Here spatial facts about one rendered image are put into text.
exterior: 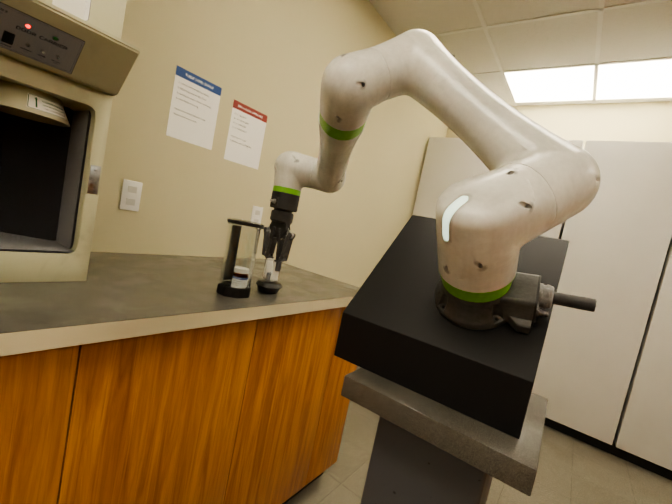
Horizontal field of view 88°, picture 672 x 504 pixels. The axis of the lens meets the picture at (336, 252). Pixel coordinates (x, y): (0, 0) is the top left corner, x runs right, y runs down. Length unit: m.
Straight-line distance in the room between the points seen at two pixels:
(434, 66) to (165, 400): 0.96
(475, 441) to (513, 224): 0.33
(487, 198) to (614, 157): 2.74
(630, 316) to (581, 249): 0.54
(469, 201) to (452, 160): 2.89
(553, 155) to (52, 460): 1.06
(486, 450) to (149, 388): 0.72
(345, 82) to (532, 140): 0.36
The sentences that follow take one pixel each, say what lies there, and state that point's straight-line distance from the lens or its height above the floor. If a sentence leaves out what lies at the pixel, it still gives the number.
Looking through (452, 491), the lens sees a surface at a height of 0.81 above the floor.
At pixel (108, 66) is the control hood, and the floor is 1.46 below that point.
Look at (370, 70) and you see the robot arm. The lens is 0.78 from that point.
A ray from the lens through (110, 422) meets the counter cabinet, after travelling 0.96.
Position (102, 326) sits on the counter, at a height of 0.93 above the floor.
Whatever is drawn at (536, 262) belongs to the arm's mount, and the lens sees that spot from 0.82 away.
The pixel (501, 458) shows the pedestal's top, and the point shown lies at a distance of 0.62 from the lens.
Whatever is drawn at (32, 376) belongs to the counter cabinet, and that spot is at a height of 0.84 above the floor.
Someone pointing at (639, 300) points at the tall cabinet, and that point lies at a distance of 3.17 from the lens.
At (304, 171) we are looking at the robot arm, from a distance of 1.13.
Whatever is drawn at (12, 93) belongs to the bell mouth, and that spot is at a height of 1.35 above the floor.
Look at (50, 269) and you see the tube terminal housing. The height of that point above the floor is 0.97.
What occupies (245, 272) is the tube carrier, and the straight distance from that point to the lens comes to 1.06.
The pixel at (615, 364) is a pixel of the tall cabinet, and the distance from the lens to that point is 3.22.
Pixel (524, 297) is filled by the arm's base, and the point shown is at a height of 1.16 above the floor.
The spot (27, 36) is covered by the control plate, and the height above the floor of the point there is 1.45.
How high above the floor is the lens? 1.22
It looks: 5 degrees down
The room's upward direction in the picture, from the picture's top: 12 degrees clockwise
